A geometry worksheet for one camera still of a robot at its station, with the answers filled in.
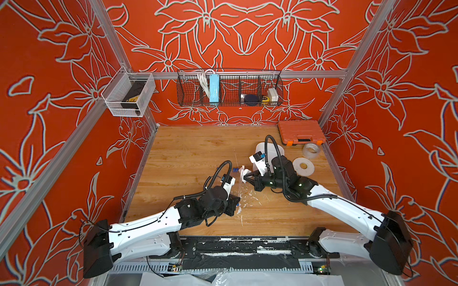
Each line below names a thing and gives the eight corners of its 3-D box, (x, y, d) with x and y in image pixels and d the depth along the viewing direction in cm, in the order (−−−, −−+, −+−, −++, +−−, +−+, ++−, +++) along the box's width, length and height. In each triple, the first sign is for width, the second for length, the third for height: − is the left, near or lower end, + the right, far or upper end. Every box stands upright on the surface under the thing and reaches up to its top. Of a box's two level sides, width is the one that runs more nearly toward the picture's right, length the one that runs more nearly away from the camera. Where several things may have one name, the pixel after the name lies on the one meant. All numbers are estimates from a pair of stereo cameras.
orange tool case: (282, 146, 110) (283, 141, 106) (276, 124, 123) (277, 119, 119) (325, 145, 110) (328, 140, 106) (315, 124, 123) (317, 119, 119)
